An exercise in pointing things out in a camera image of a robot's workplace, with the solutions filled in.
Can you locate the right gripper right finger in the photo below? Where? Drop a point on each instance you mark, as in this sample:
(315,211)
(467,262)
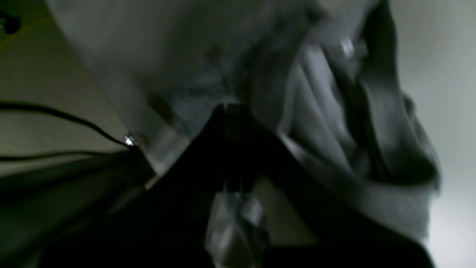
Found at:
(314,217)

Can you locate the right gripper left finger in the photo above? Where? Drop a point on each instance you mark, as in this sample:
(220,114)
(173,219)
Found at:
(164,227)

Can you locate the grey T-shirt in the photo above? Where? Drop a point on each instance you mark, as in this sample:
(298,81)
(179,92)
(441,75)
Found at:
(326,85)

